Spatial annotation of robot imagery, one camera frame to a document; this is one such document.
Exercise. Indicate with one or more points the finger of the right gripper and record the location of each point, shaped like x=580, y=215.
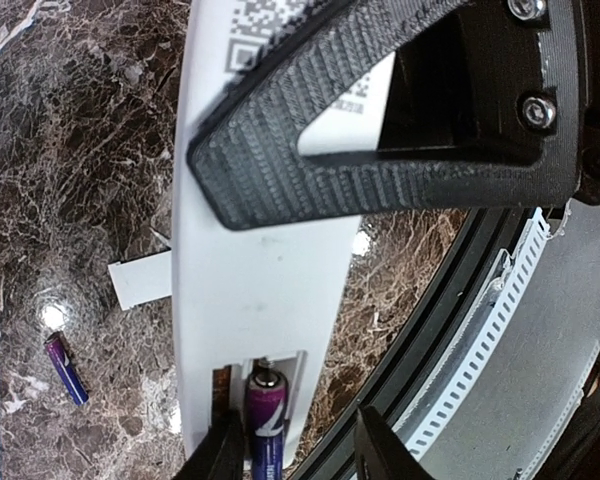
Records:
x=347, y=108

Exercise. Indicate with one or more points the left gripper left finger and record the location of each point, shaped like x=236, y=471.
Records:
x=220, y=455

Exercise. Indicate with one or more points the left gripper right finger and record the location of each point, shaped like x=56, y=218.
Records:
x=379, y=453

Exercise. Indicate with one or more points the purple battery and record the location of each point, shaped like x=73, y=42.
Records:
x=63, y=365
x=265, y=406

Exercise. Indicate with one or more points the white remote control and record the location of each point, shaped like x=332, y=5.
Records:
x=244, y=299

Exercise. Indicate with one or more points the white battery cover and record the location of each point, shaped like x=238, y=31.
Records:
x=142, y=280

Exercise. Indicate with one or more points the black front table rail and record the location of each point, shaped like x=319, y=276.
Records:
x=412, y=278

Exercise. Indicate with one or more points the white slotted cable duct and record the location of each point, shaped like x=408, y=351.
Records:
x=472, y=346

